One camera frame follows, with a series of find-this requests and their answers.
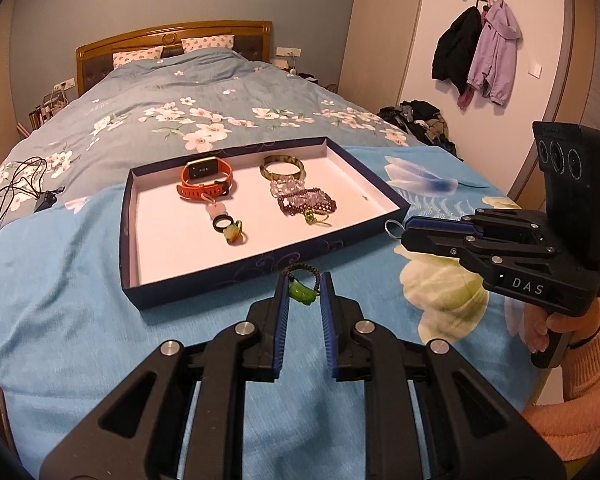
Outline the dark red beaded bracelet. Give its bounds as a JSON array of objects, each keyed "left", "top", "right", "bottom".
[{"left": 276, "top": 186, "right": 338, "bottom": 217}]

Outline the yellow-green stone ring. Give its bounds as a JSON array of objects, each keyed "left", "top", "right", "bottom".
[{"left": 223, "top": 219, "right": 249, "bottom": 246}]

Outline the right forearm pink sleeve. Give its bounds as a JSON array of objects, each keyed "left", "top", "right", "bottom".
[{"left": 522, "top": 331, "right": 600, "bottom": 463}]

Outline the dark blue jewelry tray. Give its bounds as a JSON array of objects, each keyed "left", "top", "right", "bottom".
[{"left": 120, "top": 136, "right": 410, "bottom": 310}]

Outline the right hand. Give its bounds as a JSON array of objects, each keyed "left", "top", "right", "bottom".
[{"left": 520, "top": 298, "right": 600, "bottom": 353}]

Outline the pile of dark clothes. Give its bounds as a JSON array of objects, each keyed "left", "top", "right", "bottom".
[{"left": 378, "top": 100, "right": 457, "bottom": 157}]

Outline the light blue flower blanket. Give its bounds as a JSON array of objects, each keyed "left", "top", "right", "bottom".
[{"left": 0, "top": 144, "right": 546, "bottom": 480}]

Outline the purple hoodie on hook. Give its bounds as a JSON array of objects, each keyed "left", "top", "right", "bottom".
[{"left": 457, "top": 0, "right": 521, "bottom": 110}]

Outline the black jacket on hook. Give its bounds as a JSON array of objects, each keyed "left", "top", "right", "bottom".
[{"left": 431, "top": 6, "right": 482, "bottom": 94}]

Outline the tortoiseshell bangle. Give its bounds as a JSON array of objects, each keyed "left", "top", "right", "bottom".
[{"left": 259, "top": 154, "right": 306, "bottom": 182}]

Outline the orange smart watch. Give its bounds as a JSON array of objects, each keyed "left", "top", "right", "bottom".
[{"left": 176, "top": 156, "right": 234, "bottom": 200}]

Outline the floral blue duvet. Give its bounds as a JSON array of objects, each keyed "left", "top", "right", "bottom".
[{"left": 0, "top": 48, "right": 417, "bottom": 229}]

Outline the right floral pillow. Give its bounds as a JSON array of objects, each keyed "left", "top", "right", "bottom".
[{"left": 181, "top": 35, "right": 235, "bottom": 53}]

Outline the floral pillow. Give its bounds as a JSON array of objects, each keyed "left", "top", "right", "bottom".
[
  {"left": 112, "top": 46, "right": 163, "bottom": 70},
  {"left": 181, "top": 35, "right": 235, "bottom": 53}
]

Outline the left floral pillow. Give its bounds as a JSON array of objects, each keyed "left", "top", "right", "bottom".
[{"left": 112, "top": 46, "right": 163, "bottom": 70}]

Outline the cluttered nightstand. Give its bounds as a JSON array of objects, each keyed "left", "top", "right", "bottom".
[{"left": 17, "top": 78, "right": 76, "bottom": 139}]

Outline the wooden bed headboard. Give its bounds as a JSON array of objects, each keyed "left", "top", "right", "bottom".
[{"left": 76, "top": 20, "right": 273, "bottom": 96}]

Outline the black tracking camera box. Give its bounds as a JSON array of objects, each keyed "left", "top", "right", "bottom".
[{"left": 532, "top": 122, "right": 600, "bottom": 270}]

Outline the clear crystal bead bracelet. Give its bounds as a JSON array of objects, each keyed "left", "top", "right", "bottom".
[{"left": 270, "top": 174, "right": 306, "bottom": 200}]

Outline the door with handle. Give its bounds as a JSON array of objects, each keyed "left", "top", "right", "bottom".
[{"left": 507, "top": 0, "right": 600, "bottom": 201}]

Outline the wall light switch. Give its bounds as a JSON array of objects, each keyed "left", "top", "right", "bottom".
[{"left": 528, "top": 62, "right": 542, "bottom": 79}]

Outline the pink charm with cord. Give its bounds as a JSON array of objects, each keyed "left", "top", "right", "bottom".
[{"left": 206, "top": 200, "right": 227, "bottom": 220}]

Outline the wall power socket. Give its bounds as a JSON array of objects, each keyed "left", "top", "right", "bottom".
[{"left": 276, "top": 47, "right": 302, "bottom": 58}]

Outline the black charger cable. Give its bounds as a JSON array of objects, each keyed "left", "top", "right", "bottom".
[{"left": 0, "top": 155, "right": 67, "bottom": 252}]

